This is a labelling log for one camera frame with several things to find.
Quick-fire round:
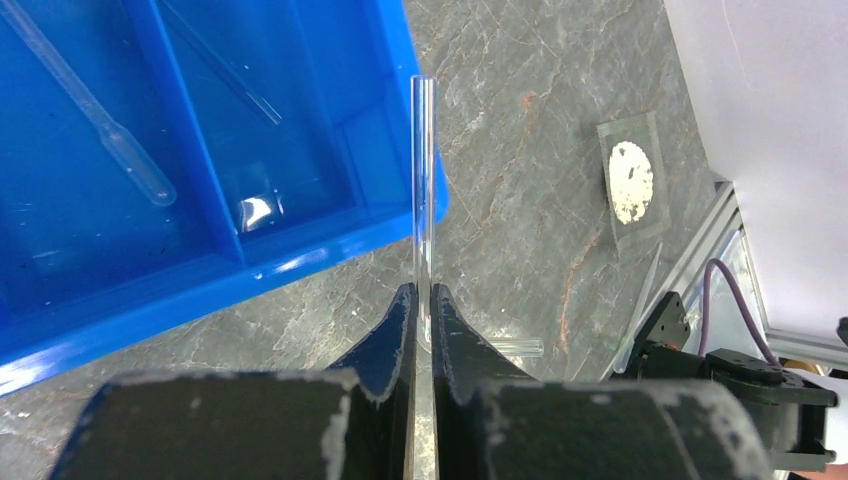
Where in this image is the aluminium frame rail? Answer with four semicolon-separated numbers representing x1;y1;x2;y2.
603;183;847;377

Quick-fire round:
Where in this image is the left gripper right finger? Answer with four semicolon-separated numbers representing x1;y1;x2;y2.
430;284;772;479

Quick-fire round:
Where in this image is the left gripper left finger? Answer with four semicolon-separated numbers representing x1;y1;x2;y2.
51;284;418;479

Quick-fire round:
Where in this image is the small clear glass tube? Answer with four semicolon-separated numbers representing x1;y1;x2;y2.
489;338;544;358

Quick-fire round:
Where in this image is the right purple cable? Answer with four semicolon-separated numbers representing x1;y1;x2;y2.
698;258;783;369

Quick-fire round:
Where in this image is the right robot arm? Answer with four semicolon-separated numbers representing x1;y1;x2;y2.
611;291;838;471

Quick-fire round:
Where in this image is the blue divided plastic tray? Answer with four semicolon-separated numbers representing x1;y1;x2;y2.
1;1;419;394

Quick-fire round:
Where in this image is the white round disc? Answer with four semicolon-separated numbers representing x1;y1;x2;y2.
608;141;654;225

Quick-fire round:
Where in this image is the thin clear glass rod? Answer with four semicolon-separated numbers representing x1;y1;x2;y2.
410;74;436;351

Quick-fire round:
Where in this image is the clear plastic pipette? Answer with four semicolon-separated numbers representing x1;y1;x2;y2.
1;1;177;207

